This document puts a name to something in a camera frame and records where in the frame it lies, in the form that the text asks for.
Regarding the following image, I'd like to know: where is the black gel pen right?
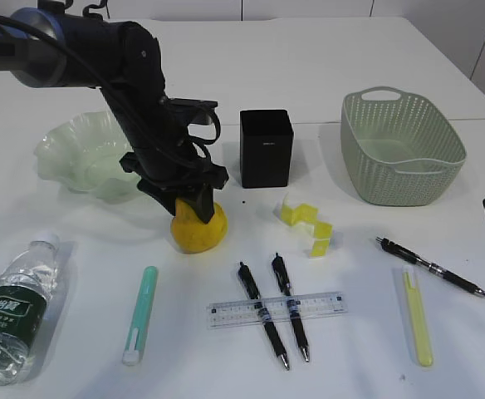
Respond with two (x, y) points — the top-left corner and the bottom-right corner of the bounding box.
(376, 237), (485, 298)

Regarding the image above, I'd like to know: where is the black gel pen left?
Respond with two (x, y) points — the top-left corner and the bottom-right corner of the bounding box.
(238, 262), (290, 371)

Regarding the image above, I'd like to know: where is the green plastic woven basket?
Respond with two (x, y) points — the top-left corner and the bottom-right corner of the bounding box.
(340, 90), (467, 207)

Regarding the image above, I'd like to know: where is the yellow waste paper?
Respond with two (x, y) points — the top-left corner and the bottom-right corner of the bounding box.
(272, 194), (334, 259)

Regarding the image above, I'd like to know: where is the teal pen in sleeve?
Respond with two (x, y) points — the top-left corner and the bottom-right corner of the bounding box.
(122, 266), (159, 366)

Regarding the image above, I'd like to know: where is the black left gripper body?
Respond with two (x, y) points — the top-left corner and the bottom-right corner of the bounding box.
(120, 124), (228, 198)

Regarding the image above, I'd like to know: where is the black gel pen middle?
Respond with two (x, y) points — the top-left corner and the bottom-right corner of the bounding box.
(272, 253), (310, 362)

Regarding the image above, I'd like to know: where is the clear water bottle green label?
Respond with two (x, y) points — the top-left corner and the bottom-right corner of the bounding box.
(0, 232), (60, 386)

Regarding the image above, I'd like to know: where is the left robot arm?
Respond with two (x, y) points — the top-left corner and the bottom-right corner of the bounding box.
(0, 1), (228, 223)

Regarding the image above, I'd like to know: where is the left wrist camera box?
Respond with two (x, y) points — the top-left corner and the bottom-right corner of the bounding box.
(165, 98), (218, 126)

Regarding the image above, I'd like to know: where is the clear plastic ruler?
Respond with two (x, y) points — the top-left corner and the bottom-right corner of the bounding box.
(206, 292), (349, 329)

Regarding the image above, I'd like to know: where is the black gel pen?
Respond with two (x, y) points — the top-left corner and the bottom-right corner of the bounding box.
(272, 253), (310, 362)
(376, 237), (485, 298)
(238, 262), (290, 371)

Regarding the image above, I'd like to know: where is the yellow pear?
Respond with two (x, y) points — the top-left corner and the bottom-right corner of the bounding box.
(170, 199), (228, 254)

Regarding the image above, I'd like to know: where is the green wavy glass plate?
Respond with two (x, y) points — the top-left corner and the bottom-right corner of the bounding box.
(34, 111), (140, 202)

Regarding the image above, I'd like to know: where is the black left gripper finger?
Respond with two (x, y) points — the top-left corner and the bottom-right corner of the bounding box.
(137, 179), (177, 215)
(183, 185), (214, 224)

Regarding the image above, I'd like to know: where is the yellow pen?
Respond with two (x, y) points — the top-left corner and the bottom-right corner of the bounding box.
(401, 266), (434, 367)

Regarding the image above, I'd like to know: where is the black square pen holder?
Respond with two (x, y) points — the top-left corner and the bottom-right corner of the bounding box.
(239, 109), (294, 189)

